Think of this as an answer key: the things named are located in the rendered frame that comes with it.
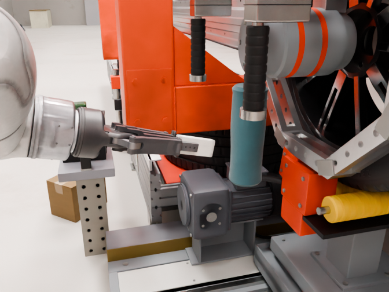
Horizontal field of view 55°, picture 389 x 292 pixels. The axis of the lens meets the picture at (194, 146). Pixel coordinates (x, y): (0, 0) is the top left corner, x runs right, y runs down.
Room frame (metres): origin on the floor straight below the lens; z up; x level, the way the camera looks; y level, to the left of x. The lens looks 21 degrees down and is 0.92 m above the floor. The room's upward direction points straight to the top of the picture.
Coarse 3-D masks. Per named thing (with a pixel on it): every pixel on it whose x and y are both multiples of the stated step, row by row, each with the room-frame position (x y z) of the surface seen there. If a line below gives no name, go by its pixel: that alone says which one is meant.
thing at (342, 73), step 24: (312, 0) 1.06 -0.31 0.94; (360, 0) 0.85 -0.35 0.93; (360, 24) 0.89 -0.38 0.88; (384, 24) 0.77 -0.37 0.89; (360, 48) 0.88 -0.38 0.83; (384, 48) 0.75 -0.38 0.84; (336, 72) 1.08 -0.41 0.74; (360, 72) 0.81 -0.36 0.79; (384, 72) 0.75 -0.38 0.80; (312, 96) 1.01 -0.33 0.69; (336, 96) 0.88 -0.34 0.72; (360, 96) 0.80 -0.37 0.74; (384, 96) 0.73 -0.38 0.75; (312, 120) 0.94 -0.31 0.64; (336, 120) 0.96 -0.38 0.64; (360, 120) 0.79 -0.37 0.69; (336, 144) 0.83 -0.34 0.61
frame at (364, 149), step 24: (288, 96) 0.99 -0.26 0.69; (288, 120) 0.96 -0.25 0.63; (384, 120) 0.58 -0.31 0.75; (288, 144) 0.87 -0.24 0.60; (312, 144) 0.85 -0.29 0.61; (360, 144) 0.64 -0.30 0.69; (384, 144) 0.59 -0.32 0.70; (312, 168) 0.76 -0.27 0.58; (336, 168) 0.68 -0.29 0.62; (360, 168) 0.68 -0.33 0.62
